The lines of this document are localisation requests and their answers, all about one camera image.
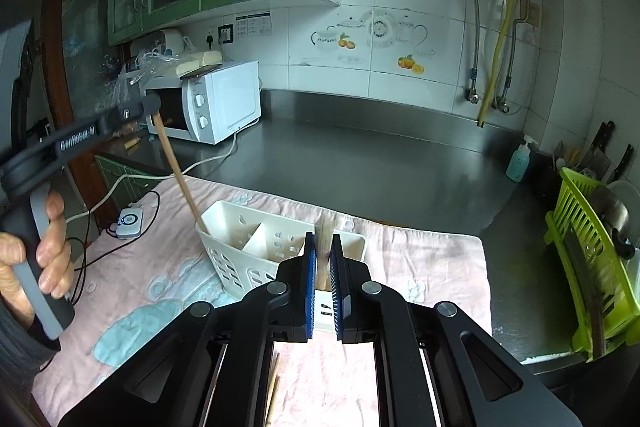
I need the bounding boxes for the braided metal hose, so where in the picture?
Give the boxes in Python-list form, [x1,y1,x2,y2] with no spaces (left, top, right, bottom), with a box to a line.
[496,0,532,114]
[462,0,482,105]

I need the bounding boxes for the printed wall sticker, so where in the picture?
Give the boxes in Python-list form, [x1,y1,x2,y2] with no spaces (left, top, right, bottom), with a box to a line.
[235,13,272,38]

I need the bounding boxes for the cream block package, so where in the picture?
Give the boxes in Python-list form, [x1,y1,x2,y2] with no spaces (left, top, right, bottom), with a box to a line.
[177,51,223,76]

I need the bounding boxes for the clear plastic bag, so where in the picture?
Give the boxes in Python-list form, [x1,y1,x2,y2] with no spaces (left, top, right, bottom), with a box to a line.
[105,52,181,105]

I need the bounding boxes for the blue hand soap bottle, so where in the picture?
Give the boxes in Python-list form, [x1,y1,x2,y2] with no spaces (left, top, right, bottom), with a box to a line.
[506,134,535,182]

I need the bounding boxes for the green base cabinet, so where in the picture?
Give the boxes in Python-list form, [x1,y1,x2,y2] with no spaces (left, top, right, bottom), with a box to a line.
[95,154,173,210]

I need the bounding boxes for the person's left forearm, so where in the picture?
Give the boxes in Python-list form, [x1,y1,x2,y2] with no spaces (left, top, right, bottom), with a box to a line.
[0,297,62,375]

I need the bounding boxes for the black handled knife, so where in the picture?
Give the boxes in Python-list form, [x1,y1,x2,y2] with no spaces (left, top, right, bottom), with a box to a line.
[590,122,615,172]
[607,144,635,185]

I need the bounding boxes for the white countertop appliance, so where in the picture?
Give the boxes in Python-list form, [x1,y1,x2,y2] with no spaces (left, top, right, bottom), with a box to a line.
[131,29,186,62]

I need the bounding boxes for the black cable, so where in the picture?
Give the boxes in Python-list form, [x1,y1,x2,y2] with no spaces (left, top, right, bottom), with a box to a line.
[65,191,162,305]

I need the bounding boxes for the pink patterned towel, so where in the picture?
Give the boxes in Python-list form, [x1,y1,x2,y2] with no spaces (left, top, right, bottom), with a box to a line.
[31,177,493,427]

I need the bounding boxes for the person's left hand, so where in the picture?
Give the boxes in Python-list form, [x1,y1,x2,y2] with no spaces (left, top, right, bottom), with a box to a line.
[0,193,75,325]

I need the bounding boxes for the small white round-button device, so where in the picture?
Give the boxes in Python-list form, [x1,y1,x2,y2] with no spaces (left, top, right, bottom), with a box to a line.
[116,208,146,239]

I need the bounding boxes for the white microwave oven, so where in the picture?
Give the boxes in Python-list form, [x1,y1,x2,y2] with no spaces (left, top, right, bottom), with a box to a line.
[144,61,262,144]

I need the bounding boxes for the white plastic utensil holder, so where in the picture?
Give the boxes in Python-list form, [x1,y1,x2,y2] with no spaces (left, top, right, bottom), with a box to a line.
[195,200,368,303]

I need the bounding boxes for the white power cable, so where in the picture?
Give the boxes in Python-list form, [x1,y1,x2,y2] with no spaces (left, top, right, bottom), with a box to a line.
[65,132,241,228]

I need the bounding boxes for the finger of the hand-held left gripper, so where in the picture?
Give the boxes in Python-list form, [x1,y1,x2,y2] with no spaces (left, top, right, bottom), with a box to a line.
[106,91,162,130]

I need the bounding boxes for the yellow gas hose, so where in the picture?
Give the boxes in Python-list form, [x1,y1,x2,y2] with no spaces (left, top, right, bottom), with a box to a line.
[477,0,516,128]

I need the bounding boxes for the green plastic dish rack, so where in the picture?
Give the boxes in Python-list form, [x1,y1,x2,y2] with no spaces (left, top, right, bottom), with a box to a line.
[545,167,640,363]

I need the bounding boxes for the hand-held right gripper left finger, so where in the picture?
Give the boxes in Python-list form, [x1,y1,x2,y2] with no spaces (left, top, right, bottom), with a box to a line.
[57,232,317,427]

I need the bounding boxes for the steel ladle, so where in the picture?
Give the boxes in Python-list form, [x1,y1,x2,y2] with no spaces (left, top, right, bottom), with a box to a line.
[594,187,637,260]

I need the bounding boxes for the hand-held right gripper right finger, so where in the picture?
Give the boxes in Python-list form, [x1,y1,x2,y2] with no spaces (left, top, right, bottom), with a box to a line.
[329,234,583,427]

